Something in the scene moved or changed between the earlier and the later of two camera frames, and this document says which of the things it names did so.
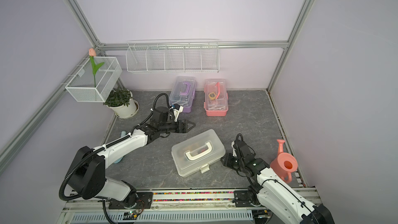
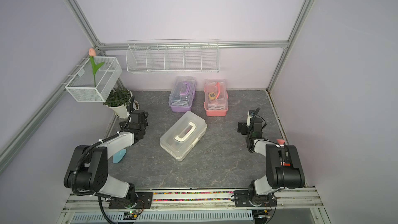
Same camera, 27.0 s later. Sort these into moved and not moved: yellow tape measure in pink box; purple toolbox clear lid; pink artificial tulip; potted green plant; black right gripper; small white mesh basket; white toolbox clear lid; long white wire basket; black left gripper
Moved: white toolbox clear lid; black right gripper; black left gripper
Not moved: purple toolbox clear lid; yellow tape measure in pink box; small white mesh basket; pink artificial tulip; potted green plant; long white wire basket
